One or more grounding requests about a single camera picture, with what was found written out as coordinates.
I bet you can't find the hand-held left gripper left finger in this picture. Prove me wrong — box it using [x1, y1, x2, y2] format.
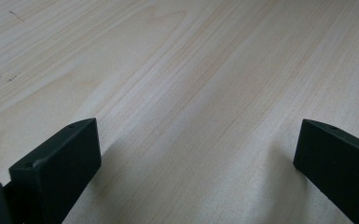
[4, 118, 103, 224]

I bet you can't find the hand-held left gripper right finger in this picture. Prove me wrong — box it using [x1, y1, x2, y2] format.
[293, 119, 359, 224]

